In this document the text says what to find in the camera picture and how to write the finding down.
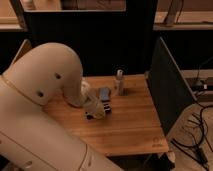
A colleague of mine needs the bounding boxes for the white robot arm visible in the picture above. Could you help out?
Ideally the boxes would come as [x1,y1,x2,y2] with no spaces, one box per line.
[0,43,123,171]

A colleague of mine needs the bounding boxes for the wooden side board left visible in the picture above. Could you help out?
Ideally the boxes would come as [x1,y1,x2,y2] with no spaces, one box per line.
[11,39,32,64]

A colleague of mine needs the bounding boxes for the small clear bottle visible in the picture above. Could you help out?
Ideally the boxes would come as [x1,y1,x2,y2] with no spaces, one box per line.
[115,69,124,96]

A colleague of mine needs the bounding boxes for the black side panel right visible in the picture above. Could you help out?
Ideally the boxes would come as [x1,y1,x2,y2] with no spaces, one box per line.
[148,37,196,135]

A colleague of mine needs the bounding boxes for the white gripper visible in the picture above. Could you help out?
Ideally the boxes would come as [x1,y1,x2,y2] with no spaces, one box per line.
[81,80,106,120]

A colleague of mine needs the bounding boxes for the black floor cables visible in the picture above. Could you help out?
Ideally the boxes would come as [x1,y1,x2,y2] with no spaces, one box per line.
[170,56,213,164]

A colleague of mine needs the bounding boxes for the black back panel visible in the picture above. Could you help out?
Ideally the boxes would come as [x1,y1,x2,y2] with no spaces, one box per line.
[24,0,157,75]

